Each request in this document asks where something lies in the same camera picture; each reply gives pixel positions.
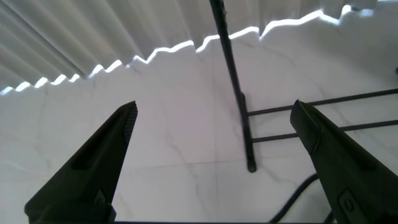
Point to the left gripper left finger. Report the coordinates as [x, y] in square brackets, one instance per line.
[87, 180]

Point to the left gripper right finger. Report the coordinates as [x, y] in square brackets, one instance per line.
[348, 174]

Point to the black clothes rack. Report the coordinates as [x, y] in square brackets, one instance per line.
[230, 62]

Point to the white curtain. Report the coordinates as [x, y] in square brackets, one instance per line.
[93, 31]

